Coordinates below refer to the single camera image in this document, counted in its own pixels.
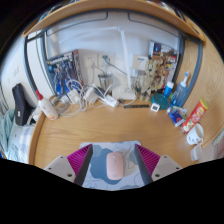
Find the white desk lamp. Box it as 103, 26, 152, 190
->
58, 26, 138, 101

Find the blue spray bottle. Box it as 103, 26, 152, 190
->
171, 71, 190, 108

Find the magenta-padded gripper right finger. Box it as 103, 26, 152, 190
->
133, 143, 184, 186

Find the white wall socket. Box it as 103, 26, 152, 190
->
84, 54, 98, 69
99, 53, 114, 68

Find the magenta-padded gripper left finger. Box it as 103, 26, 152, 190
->
43, 143, 94, 187

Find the wooden wall shelf unit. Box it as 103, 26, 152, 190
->
21, 0, 206, 43

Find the light blue printed mouse pad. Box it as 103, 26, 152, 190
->
79, 139, 146, 192

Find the clear glass cup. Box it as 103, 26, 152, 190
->
98, 73, 114, 92

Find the translucent plastic cup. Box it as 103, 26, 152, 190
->
189, 143, 204, 162

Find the black ruler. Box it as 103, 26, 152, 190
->
123, 104, 151, 109

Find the plaid bed sheet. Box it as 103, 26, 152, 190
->
4, 124, 36, 164

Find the blue tissue pack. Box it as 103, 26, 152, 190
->
166, 105, 188, 128

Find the white power strip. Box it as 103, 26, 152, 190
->
104, 94, 120, 108

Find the white bottle with red cap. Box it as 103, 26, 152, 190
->
34, 89, 59, 121

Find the blue model kit box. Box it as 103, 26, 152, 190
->
44, 49, 84, 98

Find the small white square clock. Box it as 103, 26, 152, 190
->
149, 102, 161, 113

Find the red chips can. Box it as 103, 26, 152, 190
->
180, 98, 209, 134

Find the teal knitted blanket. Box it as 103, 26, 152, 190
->
0, 109, 16, 151

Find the pink computer mouse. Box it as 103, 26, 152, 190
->
106, 151, 125, 181

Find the tan model figure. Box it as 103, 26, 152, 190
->
135, 58, 159, 103

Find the white charger block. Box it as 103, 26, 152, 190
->
66, 89, 79, 104
83, 87, 98, 103

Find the blue and white tube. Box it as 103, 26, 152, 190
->
163, 80, 175, 99

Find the colourful figure box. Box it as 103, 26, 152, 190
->
148, 39, 179, 94

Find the white mug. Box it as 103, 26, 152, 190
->
185, 123, 205, 146

